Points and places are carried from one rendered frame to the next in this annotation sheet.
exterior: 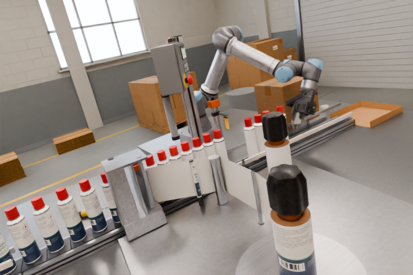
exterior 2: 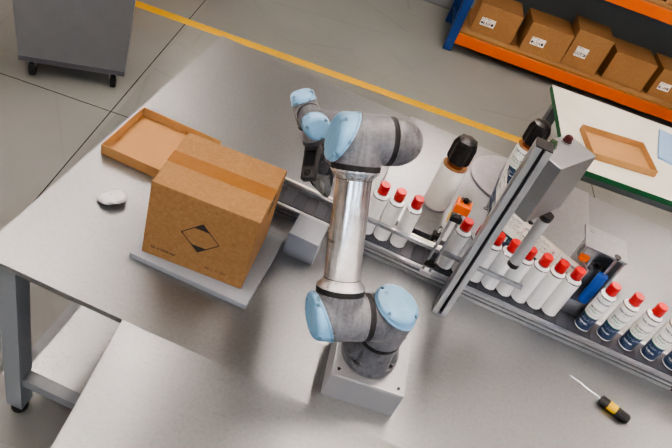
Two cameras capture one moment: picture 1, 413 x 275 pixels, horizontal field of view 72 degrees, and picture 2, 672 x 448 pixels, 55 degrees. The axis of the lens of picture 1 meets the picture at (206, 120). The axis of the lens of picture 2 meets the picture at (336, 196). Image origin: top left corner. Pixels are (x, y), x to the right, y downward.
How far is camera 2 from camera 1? 2.86 m
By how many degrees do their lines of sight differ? 118
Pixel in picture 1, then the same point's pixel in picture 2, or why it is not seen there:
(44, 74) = not seen: outside the picture
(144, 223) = not seen: hidden behind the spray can
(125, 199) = (598, 260)
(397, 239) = (444, 144)
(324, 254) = (485, 171)
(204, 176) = (509, 233)
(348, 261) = (481, 161)
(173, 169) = (543, 244)
